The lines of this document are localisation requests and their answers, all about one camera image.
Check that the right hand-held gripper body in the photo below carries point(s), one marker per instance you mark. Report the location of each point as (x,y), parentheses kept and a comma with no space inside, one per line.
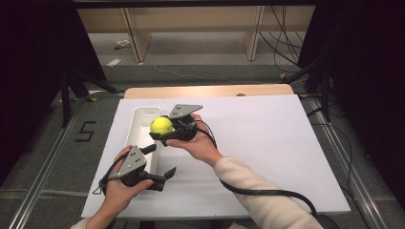
(184,127)

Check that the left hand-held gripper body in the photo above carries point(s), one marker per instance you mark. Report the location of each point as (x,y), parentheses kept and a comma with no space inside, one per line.
(133,162)

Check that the yellow tennis ball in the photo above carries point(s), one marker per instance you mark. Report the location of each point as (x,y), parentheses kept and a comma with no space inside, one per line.
(160,125)

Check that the white plastic tray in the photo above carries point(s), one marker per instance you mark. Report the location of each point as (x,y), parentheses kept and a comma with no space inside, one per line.
(140,133)

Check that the person's right hand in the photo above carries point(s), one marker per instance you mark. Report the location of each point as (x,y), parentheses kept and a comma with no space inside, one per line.
(199,146)

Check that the person's left hand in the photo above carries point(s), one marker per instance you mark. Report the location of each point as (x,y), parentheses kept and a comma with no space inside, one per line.
(119,197)

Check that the white table sheet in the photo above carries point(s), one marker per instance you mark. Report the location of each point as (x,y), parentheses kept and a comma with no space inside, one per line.
(270,143)

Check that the small white floor object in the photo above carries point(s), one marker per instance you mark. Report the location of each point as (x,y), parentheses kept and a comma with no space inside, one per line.
(114,62)

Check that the black metal stand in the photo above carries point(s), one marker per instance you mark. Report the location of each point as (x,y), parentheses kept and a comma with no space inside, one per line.
(70,92)
(321,82)

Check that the white power strip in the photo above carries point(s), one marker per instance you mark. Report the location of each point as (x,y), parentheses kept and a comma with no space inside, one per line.
(122,44)

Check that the light wooden bench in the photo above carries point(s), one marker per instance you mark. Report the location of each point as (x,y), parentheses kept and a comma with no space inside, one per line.
(197,19)

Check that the black curtain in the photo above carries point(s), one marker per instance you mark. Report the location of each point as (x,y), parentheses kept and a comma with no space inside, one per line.
(31,63)
(366,79)

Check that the aluminium floor rail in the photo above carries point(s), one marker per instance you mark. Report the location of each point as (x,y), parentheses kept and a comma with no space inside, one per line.
(44,171)
(347,162)

